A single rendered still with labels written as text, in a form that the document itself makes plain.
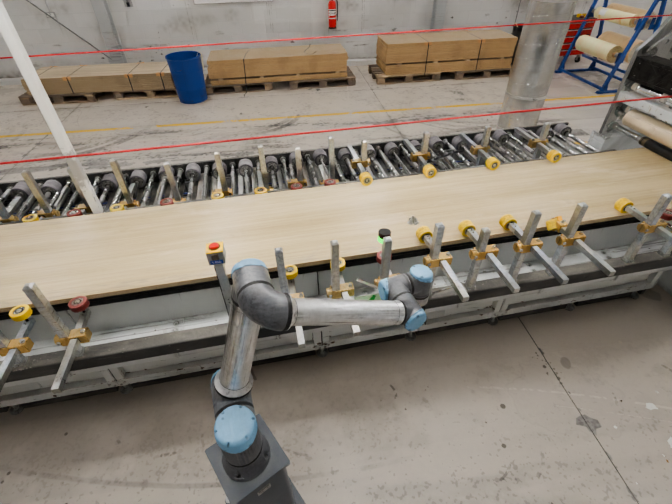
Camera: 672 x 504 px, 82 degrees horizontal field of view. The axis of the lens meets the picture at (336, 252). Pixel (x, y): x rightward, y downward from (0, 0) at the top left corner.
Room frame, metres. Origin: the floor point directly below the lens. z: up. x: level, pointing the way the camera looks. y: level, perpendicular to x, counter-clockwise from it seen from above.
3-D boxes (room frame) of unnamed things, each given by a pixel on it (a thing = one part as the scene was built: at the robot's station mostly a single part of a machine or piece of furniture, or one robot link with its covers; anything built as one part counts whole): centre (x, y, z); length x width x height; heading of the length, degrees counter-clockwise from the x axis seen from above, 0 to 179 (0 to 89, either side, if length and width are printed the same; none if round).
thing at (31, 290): (1.10, 1.23, 0.92); 0.04 x 0.04 x 0.48; 11
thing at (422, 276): (1.10, -0.33, 1.14); 0.10 x 0.09 x 0.12; 110
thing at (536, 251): (1.51, -1.02, 0.95); 0.50 x 0.04 x 0.04; 11
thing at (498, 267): (1.46, -0.78, 0.95); 0.50 x 0.04 x 0.04; 11
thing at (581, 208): (1.57, -1.22, 0.93); 0.04 x 0.04 x 0.48; 11
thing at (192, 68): (6.76, 2.37, 0.36); 0.59 x 0.57 x 0.73; 7
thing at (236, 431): (0.66, 0.38, 0.79); 0.17 x 0.15 x 0.18; 20
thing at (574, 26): (8.63, -4.73, 0.41); 0.76 x 0.48 x 0.81; 104
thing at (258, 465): (0.66, 0.38, 0.65); 0.19 x 0.19 x 0.10
